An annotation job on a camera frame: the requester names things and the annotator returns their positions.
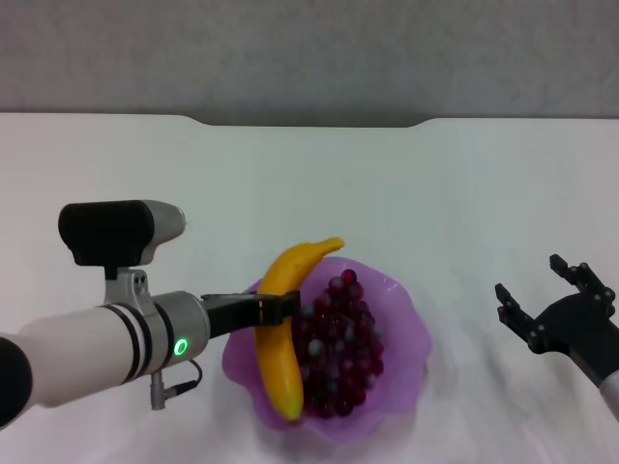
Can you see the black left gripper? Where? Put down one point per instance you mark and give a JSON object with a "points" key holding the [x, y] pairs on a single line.
{"points": [[232, 314]]}

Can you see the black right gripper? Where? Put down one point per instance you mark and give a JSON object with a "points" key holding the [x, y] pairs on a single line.
{"points": [[575, 324]]}

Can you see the yellow banana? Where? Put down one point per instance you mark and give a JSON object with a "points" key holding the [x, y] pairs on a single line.
{"points": [[280, 348]]}

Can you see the dark red grape bunch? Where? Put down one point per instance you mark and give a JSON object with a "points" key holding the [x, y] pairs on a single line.
{"points": [[345, 338]]}

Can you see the purple translucent wavy plate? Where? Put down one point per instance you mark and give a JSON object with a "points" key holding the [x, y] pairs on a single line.
{"points": [[401, 338]]}

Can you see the left wrist camera housing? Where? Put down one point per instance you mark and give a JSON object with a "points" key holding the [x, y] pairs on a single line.
{"points": [[116, 232]]}

